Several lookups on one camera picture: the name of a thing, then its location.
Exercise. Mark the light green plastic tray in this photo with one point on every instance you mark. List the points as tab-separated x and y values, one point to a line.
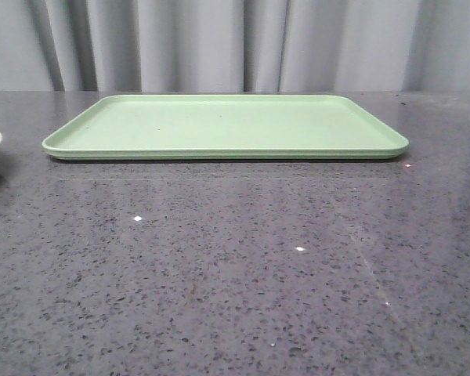
224	126

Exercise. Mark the grey pleated curtain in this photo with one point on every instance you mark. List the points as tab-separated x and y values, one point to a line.
234	46

